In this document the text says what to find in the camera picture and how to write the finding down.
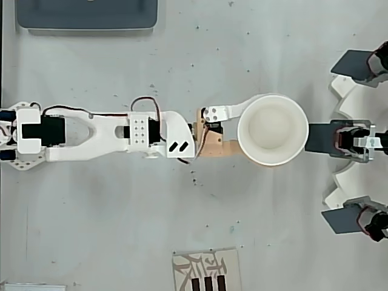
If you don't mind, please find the tan gripper black servo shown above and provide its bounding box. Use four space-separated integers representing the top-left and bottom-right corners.
193 99 270 167

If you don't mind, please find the black paper cup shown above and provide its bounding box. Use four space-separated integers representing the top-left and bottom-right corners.
237 93 310 167

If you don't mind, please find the printed paper mat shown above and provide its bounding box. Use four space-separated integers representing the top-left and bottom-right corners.
172 247 243 291

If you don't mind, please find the grey paddle motor unit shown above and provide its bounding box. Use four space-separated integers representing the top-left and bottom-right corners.
304 119 388 163
330 41 388 89
321 195 388 243

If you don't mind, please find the white carousel stand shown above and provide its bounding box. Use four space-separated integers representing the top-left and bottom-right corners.
321 74 388 210

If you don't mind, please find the grey tray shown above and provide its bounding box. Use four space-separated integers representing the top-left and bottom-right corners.
15 0 159 32

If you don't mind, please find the gripper servo cable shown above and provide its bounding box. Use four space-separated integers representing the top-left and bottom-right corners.
177 119 213 166

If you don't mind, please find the red black wrist cable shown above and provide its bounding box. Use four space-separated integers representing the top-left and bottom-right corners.
130 96 167 143

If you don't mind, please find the red black upper arm cable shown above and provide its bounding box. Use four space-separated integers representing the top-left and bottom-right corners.
42 104 130 119

